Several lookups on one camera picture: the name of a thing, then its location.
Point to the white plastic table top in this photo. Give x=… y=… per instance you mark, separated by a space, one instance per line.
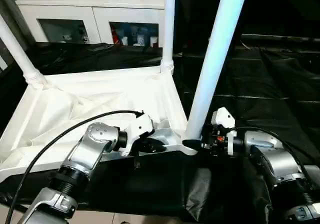
x=87 y=96

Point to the black mat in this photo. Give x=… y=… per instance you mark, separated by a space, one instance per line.
x=262 y=89

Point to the white cup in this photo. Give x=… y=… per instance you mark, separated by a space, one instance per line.
x=125 y=40
x=153 y=41

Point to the dark metal bar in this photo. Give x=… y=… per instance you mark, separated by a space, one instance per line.
x=280 y=37

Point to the black speaker with gold label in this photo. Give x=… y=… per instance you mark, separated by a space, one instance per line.
x=192 y=16

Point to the white sideboard cabinet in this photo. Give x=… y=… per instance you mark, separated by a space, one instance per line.
x=75 y=1

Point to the grey curtain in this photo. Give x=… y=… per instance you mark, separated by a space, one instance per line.
x=12 y=14

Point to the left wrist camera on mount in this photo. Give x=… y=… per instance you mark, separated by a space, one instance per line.
x=138 y=126

